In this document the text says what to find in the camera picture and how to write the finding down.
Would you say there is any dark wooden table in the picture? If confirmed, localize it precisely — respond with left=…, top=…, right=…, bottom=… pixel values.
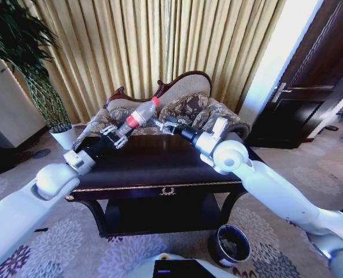
left=64, top=131, right=260, bottom=239

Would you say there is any white cabinet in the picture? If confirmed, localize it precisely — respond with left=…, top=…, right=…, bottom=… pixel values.
left=0, top=54, right=48, bottom=149

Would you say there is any carved floral upholstered sofa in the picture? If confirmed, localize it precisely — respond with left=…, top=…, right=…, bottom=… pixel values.
left=72, top=71, right=252, bottom=151

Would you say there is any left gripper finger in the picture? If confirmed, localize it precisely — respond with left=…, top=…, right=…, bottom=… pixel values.
left=99, top=125, right=119, bottom=136
left=114, top=136, right=129, bottom=149

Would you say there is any small floral cushion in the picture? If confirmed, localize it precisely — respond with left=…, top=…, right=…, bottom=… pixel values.
left=193, top=109, right=219, bottom=130
left=109, top=106, right=140, bottom=124

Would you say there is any white robot front shell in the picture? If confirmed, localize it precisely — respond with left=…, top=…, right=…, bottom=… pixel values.
left=127, top=252, right=239, bottom=278

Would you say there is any gold pleated curtain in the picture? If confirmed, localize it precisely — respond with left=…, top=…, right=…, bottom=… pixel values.
left=14, top=0, right=288, bottom=125

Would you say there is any dark round trash bin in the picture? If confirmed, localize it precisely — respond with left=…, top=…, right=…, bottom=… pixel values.
left=207, top=223, right=252, bottom=269

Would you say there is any large floral cushion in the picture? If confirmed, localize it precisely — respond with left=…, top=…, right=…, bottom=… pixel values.
left=158, top=92, right=212, bottom=128

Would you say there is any silver door handle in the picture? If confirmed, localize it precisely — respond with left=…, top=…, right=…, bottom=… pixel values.
left=271, top=82, right=292, bottom=103

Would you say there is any clear plastic bottle red label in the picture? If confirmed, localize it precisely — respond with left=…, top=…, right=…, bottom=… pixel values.
left=115, top=96, right=161, bottom=139

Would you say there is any dark wooden door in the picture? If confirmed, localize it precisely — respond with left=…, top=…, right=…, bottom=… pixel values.
left=248, top=0, right=343, bottom=150

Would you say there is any white plant pot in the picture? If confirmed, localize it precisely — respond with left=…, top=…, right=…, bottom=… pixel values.
left=49, top=123, right=77, bottom=151

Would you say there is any green leafy plant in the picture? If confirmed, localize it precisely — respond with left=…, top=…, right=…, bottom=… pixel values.
left=0, top=0, right=71, bottom=131

